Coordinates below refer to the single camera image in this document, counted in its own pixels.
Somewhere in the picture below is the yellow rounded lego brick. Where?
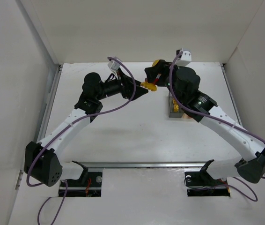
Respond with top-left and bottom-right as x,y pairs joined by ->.
152,60 -> 160,67

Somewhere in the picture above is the yellow curved lego brick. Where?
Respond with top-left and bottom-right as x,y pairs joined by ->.
140,81 -> 157,91

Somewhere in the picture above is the yellow square face brick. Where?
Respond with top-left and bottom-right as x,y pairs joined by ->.
173,105 -> 179,112

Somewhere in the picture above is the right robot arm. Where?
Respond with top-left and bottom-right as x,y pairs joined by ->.
145,60 -> 265,185

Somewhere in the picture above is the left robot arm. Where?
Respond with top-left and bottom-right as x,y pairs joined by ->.
24,69 -> 148,187

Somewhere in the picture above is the grey transparent container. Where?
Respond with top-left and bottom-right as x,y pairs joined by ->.
168,92 -> 184,118

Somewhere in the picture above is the orange transparent container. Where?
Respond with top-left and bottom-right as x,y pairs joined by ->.
182,113 -> 194,122

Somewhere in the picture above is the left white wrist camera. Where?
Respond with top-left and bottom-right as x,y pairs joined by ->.
108,57 -> 121,73

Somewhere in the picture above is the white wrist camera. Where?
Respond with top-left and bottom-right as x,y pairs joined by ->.
108,57 -> 121,73
176,48 -> 192,67

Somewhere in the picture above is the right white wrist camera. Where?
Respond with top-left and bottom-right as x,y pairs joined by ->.
176,48 -> 192,67

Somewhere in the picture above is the aluminium rail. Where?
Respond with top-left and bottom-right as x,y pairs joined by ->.
82,162 -> 204,168

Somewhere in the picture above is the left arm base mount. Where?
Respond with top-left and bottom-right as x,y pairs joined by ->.
58,168 -> 103,197

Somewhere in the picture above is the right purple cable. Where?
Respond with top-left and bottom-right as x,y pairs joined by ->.
169,52 -> 265,202

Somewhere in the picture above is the purple cable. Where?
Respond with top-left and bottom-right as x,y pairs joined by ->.
169,52 -> 265,202
26,56 -> 137,225

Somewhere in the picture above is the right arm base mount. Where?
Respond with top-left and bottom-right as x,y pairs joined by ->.
184,171 -> 230,197

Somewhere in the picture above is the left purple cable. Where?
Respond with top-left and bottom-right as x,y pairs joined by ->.
26,56 -> 137,225

